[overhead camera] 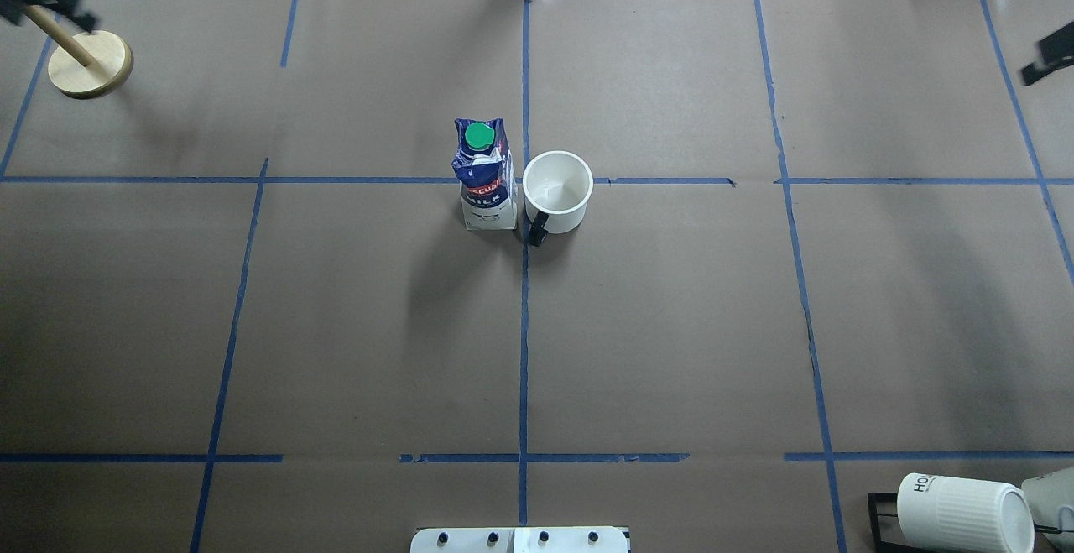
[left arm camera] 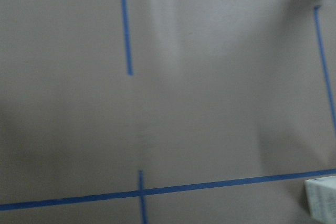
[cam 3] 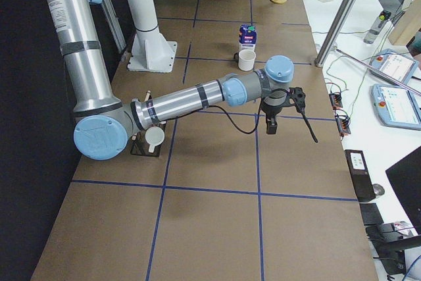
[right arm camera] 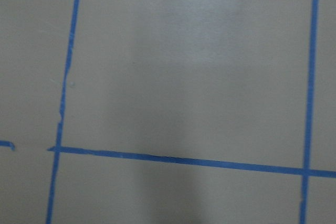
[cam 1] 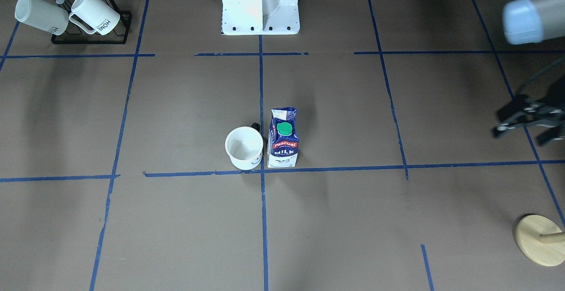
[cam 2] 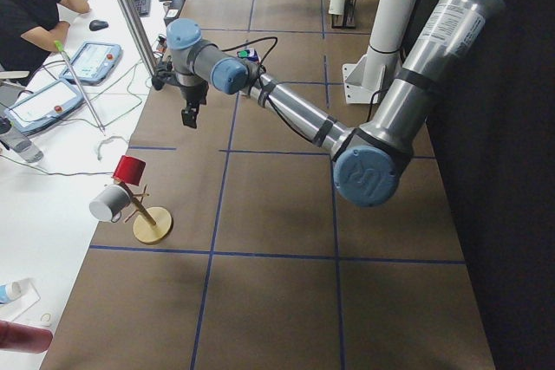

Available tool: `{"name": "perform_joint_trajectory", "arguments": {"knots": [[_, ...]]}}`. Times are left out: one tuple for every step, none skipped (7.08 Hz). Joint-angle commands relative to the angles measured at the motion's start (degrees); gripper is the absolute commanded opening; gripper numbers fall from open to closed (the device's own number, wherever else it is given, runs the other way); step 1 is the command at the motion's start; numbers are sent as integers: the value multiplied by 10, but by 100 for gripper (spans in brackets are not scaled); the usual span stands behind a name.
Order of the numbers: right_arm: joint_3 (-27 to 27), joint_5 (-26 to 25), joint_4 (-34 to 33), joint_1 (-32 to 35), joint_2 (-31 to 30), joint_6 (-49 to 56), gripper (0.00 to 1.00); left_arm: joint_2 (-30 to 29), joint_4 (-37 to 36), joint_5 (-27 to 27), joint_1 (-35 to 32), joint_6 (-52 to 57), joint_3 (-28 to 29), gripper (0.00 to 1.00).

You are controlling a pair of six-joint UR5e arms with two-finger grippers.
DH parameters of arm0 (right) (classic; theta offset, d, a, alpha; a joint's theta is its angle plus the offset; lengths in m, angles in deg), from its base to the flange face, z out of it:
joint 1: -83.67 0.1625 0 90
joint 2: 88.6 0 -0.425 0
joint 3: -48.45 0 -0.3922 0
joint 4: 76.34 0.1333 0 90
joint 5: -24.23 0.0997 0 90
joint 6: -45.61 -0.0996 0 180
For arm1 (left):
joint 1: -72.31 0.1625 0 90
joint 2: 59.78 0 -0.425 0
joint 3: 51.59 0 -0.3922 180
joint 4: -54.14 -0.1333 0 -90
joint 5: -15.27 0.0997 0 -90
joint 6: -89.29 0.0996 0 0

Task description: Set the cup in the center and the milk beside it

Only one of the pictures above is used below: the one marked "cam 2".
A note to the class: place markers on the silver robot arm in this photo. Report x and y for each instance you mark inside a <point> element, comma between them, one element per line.
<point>400,86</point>

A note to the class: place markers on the white ribbed HOME mug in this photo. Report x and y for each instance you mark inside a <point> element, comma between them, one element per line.
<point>336,7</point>

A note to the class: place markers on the wooden mug tree stand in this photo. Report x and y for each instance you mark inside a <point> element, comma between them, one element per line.
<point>150,225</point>

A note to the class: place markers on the red mug on tree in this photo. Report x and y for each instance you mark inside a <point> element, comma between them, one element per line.
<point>129,170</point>

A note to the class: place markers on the red cylinder bottle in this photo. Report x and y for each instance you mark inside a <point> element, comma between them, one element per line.
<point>17,337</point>

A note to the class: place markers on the upper blue teach pendant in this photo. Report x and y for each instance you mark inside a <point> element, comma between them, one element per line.
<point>93,61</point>

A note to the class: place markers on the lower blue teach pendant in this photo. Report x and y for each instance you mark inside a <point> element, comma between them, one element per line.
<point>44,108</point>

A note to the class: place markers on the black wire mug rack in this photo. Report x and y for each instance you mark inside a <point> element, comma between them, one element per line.
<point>348,20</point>

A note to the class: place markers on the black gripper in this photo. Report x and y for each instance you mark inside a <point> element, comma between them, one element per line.
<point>193,94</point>

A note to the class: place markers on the aluminium frame post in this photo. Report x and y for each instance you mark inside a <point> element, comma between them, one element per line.
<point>142,41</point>

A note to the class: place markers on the clear water bottle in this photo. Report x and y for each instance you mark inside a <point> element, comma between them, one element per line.
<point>16,141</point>

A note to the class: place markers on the blue white milk carton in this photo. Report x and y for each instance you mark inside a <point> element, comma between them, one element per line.
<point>249,54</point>

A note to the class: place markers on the metal rod green tip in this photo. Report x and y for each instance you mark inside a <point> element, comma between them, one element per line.
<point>70,67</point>

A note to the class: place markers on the black computer mouse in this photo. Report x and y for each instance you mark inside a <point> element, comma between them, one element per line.
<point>96,25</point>

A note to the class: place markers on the white mug on tree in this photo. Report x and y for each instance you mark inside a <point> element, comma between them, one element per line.
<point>108,205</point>

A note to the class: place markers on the blue teach pendant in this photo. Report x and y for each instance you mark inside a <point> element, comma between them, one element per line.
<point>44,108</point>
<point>93,61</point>

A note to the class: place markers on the white pedestal post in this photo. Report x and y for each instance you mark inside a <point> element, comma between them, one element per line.
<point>376,69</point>

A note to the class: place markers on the person in black shirt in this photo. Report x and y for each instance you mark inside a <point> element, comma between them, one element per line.
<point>29,30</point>

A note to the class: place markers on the white tube roll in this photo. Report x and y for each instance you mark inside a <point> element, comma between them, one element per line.
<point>10,292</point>

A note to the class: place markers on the black camera mount wrist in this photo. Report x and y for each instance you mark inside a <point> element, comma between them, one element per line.
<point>163,74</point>

